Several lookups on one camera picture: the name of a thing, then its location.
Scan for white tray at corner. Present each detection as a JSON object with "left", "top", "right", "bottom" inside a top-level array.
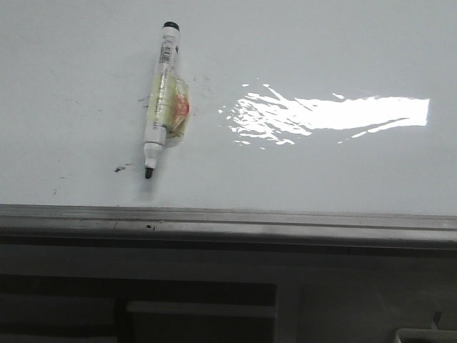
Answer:
[{"left": 393, "top": 312, "right": 456, "bottom": 343}]

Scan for white whiteboard with metal frame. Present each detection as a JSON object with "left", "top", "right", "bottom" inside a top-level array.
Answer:
[{"left": 1, "top": 1, "right": 456, "bottom": 249}]

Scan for dark cabinet with white shelf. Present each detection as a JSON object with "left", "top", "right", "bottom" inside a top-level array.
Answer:
[{"left": 1, "top": 275, "right": 277, "bottom": 342}]

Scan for white marker with tape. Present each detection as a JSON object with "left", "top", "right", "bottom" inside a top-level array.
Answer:
[{"left": 144, "top": 21, "right": 190, "bottom": 179}]

